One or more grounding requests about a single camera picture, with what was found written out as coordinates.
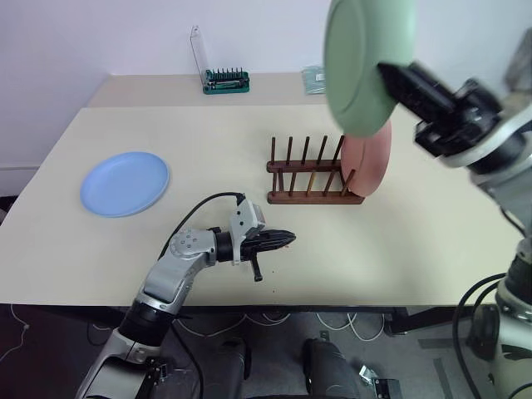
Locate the green screwdriver bit set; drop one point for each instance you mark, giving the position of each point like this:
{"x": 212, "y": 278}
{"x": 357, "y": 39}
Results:
{"x": 226, "y": 84}

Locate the blue plate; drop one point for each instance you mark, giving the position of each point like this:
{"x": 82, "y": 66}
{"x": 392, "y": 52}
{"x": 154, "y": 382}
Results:
{"x": 124, "y": 185}

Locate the black table frame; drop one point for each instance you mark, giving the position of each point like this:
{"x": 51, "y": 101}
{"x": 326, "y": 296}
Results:
{"x": 291, "y": 309}

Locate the metal bracket on floor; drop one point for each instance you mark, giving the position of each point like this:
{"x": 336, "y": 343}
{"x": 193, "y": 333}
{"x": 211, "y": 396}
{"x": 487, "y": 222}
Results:
{"x": 380, "y": 382}

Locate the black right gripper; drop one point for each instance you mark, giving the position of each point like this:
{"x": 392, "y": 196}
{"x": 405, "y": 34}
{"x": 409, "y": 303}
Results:
{"x": 465, "y": 114}

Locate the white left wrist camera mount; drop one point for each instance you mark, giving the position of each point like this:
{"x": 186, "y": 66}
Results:
{"x": 245, "y": 218}

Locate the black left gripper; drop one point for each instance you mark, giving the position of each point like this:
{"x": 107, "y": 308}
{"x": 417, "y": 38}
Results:
{"x": 251, "y": 252}

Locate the clear plastic case lid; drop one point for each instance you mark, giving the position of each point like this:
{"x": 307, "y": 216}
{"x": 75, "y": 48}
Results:
{"x": 198, "y": 54}

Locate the pink plate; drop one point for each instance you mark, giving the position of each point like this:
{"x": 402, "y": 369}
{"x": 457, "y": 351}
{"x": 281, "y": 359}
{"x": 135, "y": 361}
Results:
{"x": 370, "y": 166}

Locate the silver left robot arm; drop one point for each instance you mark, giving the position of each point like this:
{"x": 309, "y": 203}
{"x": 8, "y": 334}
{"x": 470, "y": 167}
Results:
{"x": 166, "y": 282}

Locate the wooden dish rack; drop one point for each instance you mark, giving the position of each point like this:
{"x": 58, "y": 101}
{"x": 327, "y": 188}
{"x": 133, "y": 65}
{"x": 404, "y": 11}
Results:
{"x": 307, "y": 198}

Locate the dark rounded robot leg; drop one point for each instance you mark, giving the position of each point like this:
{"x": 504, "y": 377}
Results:
{"x": 328, "y": 370}
{"x": 234, "y": 365}

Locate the green plate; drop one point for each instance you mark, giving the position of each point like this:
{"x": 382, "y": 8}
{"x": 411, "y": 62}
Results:
{"x": 357, "y": 62}

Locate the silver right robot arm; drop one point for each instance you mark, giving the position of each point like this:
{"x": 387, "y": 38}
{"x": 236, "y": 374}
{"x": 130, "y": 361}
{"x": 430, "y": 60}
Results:
{"x": 507, "y": 195}

